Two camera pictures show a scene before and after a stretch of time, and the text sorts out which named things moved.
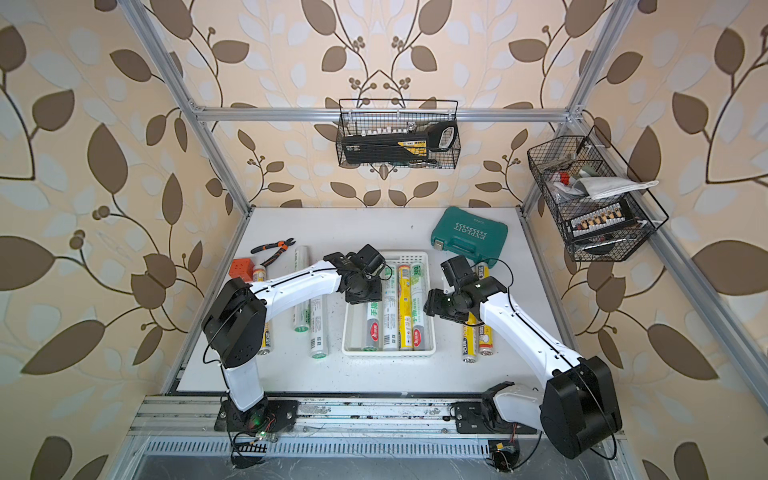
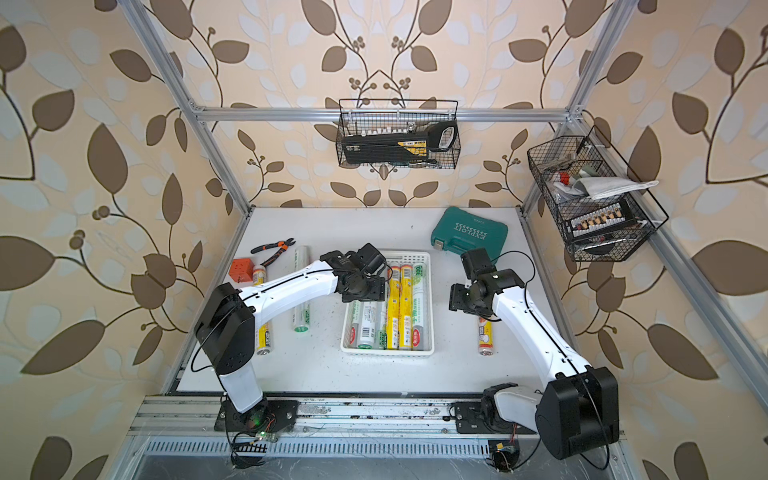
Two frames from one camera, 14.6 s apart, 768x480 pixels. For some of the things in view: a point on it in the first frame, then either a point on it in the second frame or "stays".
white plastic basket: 355,316 stays
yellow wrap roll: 259,274 stays
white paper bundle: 600,187 stays
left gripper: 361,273 stays
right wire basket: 598,205 stays
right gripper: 434,304 → 456,300
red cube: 243,268 stays
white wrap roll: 390,305 → 380,324
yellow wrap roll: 470,339 → 393,308
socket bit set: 602,219 stays
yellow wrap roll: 405,308 stays
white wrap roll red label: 372,326 → 351,324
